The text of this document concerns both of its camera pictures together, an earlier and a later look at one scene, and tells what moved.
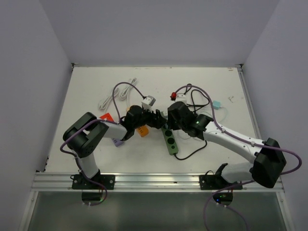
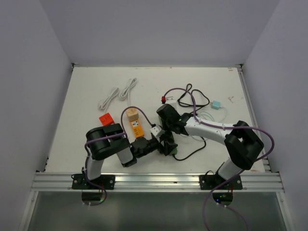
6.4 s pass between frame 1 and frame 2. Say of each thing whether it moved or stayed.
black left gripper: moved
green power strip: stayed
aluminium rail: stayed
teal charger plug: stayed
